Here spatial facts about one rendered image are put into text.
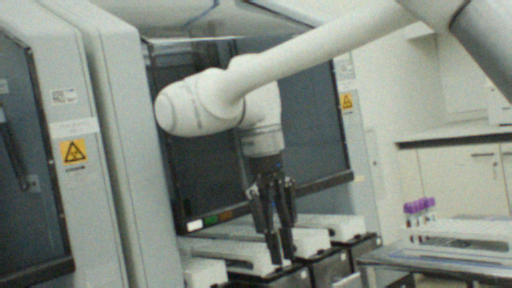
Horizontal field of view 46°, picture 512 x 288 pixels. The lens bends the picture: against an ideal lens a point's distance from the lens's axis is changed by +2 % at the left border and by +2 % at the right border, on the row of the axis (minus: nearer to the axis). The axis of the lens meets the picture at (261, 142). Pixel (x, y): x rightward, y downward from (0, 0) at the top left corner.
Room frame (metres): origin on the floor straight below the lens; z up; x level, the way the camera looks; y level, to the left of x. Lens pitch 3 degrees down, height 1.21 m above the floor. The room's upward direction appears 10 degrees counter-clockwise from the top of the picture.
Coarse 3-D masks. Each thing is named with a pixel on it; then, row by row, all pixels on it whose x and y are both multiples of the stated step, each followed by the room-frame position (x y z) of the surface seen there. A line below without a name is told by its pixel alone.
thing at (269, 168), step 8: (280, 152) 1.27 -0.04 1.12; (248, 160) 1.26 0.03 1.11; (256, 160) 1.24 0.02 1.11; (264, 160) 1.24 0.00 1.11; (272, 160) 1.24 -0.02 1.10; (280, 160) 1.25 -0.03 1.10; (256, 168) 1.24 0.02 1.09; (264, 168) 1.24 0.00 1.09; (272, 168) 1.24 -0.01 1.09; (280, 168) 1.25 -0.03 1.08; (256, 176) 1.25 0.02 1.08; (264, 176) 1.25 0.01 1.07; (272, 176) 1.27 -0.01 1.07; (280, 176) 1.28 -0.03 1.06; (256, 184) 1.24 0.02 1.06; (264, 184) 1.25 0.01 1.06; (264, 192) 1.25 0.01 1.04
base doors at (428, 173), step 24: (480, 144) 3.33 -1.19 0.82; (504, 144) 3.23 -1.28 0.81; (408, 168) 3.69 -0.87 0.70; (432, 168) 3.57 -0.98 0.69; (456, 168) 3.45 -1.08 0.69; (480, 168) 3.34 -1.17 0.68; (504, 168) 3.24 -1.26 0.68; (408, 192) 3.71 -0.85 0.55; (432, 192) 3.59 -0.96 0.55; (456, 192) 3.47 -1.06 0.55; (480, 192) 3.36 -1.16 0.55; (504, 192) 3.26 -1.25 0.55
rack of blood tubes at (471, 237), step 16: (432, 224) 1.39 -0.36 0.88; (448, 224) 1.36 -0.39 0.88; (464, 224) 1.34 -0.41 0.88; (480, 224) 1.32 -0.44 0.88; (496, 224) 1.29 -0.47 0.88; (432, 240) 1.40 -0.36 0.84; (448, 240) 1.37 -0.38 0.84; (464, 240) 1.36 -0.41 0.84; (480, 240) 1.35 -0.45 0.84; (496, 240) 1.21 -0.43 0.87; (432, 256) 1.34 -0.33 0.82; (448, 256) 1.31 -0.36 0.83; (464, 256) 1.28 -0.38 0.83; (480, 256) 1.25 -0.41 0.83
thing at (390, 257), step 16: (400, 240) 1.53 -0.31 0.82; (368, 256) 1.43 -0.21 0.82; (384, 256) 1.41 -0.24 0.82; (400, 256) 1.38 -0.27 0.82; (416, 256) 1.36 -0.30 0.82; (368, 272) 1.42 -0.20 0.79; (416, 272) 1.30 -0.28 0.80; (432, 272) 1.27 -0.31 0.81; (448, 272) 1.24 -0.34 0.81; (464, 272) 1.21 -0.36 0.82; (480, 272) 1.19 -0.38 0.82; (496, 272) 1.17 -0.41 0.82
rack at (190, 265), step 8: (184, 264) 1.48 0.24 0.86; (192, 264) 1.47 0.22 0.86; (200, 264) 1.45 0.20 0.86; (208, 264) 1.44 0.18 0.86; (216, 264) 1.43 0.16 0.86; (224, 264) 1.44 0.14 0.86; (184, 272) 1.40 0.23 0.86; (192, 272) 1.39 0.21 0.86; (200, 272) 1.39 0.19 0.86; (208, 272) 1.41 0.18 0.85; (216, 272) 1.42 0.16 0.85; (224, 272) 1.44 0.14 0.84; (184, 280) 1.55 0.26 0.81; (192, 280) 1.38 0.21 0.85; (200, 280) 1.39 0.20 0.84; (208, 280) 1.40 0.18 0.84; (216, 280) 1.42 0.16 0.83; (224, 280) 1.43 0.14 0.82
